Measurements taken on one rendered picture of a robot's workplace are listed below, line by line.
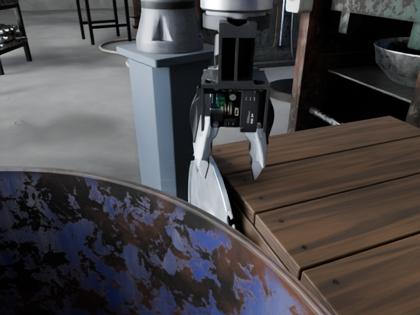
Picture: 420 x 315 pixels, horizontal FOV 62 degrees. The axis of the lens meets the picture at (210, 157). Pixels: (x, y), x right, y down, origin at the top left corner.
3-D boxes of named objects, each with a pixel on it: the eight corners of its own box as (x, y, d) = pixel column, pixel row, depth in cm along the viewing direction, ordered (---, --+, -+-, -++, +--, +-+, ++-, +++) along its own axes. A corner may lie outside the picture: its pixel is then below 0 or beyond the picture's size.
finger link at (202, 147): (180, 191, 44) (199, 125, 39) (184, 167, 49) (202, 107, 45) (204, 197, 44) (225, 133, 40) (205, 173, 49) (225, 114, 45)
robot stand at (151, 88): (168, 238, 89) (155, 59, 68) (134, 204, 102) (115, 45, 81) (224, 211, 99) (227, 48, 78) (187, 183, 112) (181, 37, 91)
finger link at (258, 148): (255, 198, 44) (239, 133, 40) (252, 174, 49) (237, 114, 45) (280, 193, 43) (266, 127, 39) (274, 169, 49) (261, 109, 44)
